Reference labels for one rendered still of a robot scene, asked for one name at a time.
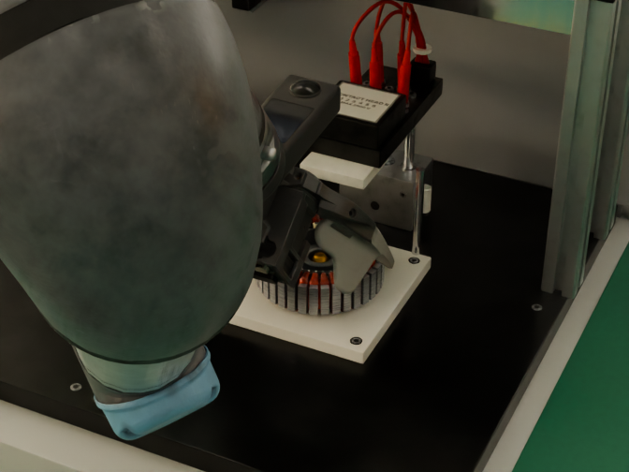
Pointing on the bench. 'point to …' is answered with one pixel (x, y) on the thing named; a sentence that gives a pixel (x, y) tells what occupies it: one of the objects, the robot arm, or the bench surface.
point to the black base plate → (87, 419)
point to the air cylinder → (391, 191)
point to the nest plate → (365, 328)
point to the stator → (322, 285)
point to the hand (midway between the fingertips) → (313, 235)
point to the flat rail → (512, 11)
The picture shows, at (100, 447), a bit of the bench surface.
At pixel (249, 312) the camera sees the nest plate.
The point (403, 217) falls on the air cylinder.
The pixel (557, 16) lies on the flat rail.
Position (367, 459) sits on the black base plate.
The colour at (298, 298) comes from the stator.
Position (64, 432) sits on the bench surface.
